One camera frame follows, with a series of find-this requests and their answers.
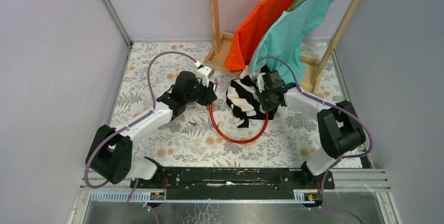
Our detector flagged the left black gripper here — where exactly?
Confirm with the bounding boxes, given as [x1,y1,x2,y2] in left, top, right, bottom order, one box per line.
[184,76,217,107]

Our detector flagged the red cable lock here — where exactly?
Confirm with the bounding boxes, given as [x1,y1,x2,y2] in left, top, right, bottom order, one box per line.
[208,78,270,145]

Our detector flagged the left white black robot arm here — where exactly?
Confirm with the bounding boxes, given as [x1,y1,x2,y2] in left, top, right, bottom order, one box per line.
[85,67,217,188]

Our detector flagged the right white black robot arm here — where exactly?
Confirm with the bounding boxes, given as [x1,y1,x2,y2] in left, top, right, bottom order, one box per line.
[257,71,366,188]

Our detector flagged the black white striped cloth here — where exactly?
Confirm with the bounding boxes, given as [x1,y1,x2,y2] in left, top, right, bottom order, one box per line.
[226,68,265,128]

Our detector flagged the floral table mat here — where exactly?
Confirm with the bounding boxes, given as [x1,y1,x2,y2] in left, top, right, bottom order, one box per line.
[99,41,363,169]

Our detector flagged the wooden clothes rack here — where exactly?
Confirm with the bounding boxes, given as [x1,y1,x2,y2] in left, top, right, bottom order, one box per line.
[204,0,361,94]

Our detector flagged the teal t-shirt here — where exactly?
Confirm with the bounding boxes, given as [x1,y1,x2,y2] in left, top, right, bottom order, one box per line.
[248,0,335,84]

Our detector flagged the orange t-shirt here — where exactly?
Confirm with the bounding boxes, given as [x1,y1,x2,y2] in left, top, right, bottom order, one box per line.
[224,0,295,72]

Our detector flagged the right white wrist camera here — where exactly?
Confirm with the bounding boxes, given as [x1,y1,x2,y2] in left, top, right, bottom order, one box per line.
[252,73,265,93]

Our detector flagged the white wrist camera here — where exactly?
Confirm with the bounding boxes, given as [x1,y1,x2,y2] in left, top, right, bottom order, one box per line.
[252,73,265,93]
[195,61,215,87]

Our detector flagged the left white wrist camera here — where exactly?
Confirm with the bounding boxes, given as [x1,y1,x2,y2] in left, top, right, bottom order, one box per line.
[195,61,215,87]

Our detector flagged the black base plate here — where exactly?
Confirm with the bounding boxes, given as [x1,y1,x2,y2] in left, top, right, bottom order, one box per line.
[130,167,335,200]

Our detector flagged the aluminium rail frame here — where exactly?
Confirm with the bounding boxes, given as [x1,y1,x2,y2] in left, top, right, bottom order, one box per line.
[68,167,401,223]

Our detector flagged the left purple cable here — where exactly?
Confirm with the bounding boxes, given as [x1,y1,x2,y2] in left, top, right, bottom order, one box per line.
[84,51,200,190]

